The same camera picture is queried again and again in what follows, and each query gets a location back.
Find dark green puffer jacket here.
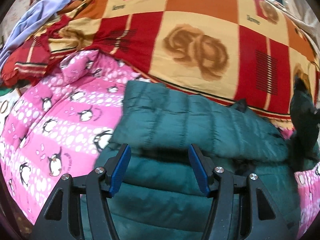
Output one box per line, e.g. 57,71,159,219
80,74,320,240

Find pink penguin print quilt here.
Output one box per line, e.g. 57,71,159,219
1,50,143,223

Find light blue garment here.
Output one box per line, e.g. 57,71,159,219
1,0,71,69

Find red orange rose blanket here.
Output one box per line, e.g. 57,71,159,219
1,0,319,127

